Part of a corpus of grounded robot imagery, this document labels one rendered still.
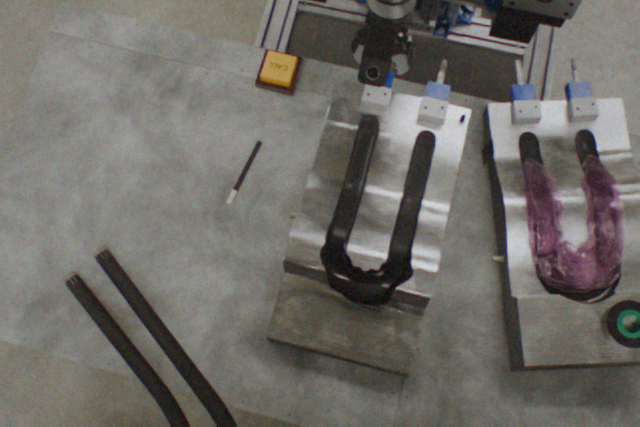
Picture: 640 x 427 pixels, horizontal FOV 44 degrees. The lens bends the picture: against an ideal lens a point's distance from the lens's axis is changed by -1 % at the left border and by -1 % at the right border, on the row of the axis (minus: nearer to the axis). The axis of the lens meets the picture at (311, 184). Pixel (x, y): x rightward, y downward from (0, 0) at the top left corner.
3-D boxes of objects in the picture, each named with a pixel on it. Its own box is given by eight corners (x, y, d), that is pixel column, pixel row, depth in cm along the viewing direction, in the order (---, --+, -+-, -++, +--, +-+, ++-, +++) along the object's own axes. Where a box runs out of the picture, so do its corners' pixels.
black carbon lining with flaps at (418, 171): (359, 118, 150) (361, 97, 141) (442, 137, 148) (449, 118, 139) (312, 294, 140) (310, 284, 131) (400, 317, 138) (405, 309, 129)
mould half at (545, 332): (482, 114, 157) (492, 91, 146) (612, 108, 156) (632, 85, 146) (510, 371, 141) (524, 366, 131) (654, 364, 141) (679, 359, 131)
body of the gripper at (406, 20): (415, 16, 131) (422, -24, 120) (403, 61, 129) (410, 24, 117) (370, 6, 132) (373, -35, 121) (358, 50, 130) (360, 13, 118)
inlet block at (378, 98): (376, 51, 155) (377, 38, 149) (401, 57, 154) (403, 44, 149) (360, 111, 151) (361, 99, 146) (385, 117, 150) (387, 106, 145)
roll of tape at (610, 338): (591, 315, 133) (598, 312, 130) (631, 295, 134) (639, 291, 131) (616, 358, 131) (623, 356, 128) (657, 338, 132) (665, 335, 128)
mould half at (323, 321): (336, 97, 159) (336, 67, 146) (464, 127, 156) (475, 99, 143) (268, 340, 144) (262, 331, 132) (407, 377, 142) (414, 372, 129)
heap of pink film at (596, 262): (512, 159, 147) (522, 144, 140) (607, 155, 147) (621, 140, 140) (529, 296, 140) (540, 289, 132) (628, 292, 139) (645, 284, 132)
